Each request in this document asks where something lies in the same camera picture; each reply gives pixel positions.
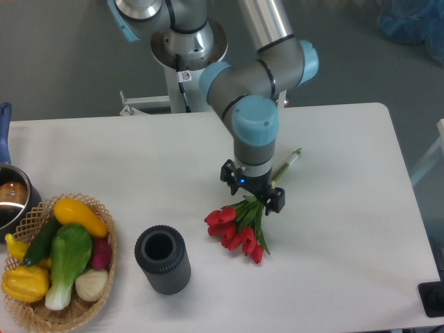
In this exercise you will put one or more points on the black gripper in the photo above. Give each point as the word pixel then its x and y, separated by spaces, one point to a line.
pixel 272 198

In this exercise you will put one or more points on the red tulip bouquet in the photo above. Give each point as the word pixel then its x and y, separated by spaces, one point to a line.
pixel 240 225

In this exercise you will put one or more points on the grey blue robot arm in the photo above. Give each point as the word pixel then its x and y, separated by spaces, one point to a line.
pixel 251 119

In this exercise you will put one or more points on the dark grey ribbed vase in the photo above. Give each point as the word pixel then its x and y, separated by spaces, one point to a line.
pixel 161 254

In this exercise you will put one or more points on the purple red radish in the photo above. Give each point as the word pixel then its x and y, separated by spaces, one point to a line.
pixel 101 254

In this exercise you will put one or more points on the yellow squash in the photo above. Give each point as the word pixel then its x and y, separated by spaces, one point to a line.
pixel 69 210

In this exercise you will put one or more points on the white garlic bulb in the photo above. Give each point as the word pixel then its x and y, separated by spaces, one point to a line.
pixel 91 284

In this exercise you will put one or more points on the green bok choy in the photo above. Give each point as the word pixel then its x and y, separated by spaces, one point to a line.
pixel 70 252

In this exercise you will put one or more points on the black device at edge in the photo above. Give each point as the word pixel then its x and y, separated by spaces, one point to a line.
pixel 431 295

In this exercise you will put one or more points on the dark green cucumber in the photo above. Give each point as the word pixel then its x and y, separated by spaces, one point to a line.
pixel 40 247

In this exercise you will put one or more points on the blue plastic bag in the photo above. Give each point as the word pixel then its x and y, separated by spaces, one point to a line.
pixel 414 22

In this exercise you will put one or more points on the small yellow banana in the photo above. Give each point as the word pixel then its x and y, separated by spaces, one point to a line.
pixel 17 250

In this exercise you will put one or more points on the yellow bell pepper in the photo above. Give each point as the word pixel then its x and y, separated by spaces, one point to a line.
pixel 26 284

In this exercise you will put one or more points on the woven wicker basket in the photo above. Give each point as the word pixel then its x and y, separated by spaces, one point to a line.
pixel 35 317

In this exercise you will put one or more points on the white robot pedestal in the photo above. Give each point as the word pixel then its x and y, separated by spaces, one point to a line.
pixel 186 42

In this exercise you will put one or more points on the white frame at right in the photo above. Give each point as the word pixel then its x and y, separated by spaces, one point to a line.
pixel 429 159

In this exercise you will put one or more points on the blue handled saucepan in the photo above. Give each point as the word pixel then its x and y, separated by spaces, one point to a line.
pixel 18 195

